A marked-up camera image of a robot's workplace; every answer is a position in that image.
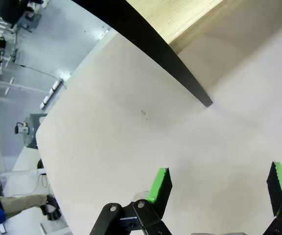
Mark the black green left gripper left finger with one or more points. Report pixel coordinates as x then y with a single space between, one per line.
159 193

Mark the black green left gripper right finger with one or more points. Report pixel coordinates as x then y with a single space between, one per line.
276 188

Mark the white power strip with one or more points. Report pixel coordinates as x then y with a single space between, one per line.
46 101

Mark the grey equipment cart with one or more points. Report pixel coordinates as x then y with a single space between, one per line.
30 22

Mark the black bag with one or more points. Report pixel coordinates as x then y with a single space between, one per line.
0 42

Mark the person in black clothes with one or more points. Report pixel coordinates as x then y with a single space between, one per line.
10 11

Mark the grey metal pedestal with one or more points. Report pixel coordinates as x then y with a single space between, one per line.
32 132

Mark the wooden shelf with black frame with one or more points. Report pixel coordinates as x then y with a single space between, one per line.
155 41

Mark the small black silver camera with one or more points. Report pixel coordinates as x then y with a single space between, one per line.
21 128

